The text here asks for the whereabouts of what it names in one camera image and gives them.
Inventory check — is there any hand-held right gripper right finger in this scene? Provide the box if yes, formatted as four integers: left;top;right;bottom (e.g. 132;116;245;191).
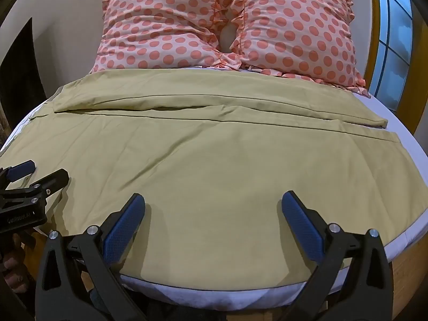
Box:
281;190;394;321

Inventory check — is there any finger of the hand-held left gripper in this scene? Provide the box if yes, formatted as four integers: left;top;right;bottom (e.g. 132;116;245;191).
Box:
0;160;37;189
18;169;70;204

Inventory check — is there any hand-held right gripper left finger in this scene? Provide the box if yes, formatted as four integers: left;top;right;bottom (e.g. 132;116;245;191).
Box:
34;193;148;321

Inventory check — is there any olive yellow bed sheet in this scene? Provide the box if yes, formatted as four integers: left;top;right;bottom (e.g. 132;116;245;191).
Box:
0;70;428;282

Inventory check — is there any person's left hand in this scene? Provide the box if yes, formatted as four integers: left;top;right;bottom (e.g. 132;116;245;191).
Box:
0;231;35;293

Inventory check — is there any dark panel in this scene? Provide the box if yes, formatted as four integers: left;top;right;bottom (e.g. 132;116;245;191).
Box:
0;17;47;131

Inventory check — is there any bed with white sheet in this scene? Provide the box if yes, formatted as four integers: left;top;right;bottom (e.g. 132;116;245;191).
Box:
0;64;428;321

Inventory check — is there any pink polka dot pillow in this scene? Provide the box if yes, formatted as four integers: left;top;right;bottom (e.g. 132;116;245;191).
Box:
230;0;367;95
90;0;236;75

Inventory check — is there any blue glass window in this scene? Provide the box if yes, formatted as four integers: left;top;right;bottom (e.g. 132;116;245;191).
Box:
369;0;414;112

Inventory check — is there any yellow window frame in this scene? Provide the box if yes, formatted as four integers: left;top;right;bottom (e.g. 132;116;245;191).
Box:
308;0;428;136

